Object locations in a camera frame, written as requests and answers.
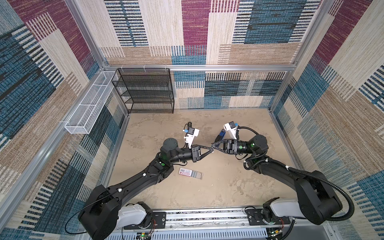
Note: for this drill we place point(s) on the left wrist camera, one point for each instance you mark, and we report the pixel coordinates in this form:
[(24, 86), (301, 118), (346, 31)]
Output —
[(190, 134)]

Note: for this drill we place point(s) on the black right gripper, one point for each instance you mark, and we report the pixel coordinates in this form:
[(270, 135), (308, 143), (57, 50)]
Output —
[(232, 146)]

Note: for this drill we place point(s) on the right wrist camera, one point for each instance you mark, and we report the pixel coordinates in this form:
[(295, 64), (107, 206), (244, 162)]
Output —
[(231, 128)]

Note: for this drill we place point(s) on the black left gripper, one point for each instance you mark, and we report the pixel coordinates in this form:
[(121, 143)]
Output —
[(195, 155)]

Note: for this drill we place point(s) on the red white staple box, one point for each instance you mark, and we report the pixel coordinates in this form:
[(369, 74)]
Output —
[(185, 172)]

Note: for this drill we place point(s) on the aluminium front rail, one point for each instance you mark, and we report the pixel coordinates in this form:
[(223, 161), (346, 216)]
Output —
[(229, 223)]

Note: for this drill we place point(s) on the white wire mesh basket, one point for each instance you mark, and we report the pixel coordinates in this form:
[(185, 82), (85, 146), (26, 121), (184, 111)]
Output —
[(87, 112)]

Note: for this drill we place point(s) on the black mesh shelf rack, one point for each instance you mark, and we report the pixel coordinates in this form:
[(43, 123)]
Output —
[(145, 90)]

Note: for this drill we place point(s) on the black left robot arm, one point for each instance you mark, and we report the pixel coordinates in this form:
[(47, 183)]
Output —
[(105, 208)]

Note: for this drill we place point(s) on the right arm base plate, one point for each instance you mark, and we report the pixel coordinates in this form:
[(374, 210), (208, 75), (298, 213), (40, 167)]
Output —
[(256, 218)]

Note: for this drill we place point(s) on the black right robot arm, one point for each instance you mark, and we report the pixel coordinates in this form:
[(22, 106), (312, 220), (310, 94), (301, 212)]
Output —
[(319, 200)]

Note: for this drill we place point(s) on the blue stapler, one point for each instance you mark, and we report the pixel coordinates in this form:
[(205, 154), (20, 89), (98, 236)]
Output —
[(220, 136)]

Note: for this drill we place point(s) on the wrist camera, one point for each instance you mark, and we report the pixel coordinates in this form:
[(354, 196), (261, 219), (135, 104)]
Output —
[(231, 128), (190, 134)]

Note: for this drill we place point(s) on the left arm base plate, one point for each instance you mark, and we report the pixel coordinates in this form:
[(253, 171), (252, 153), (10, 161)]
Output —
[(156, 220)]

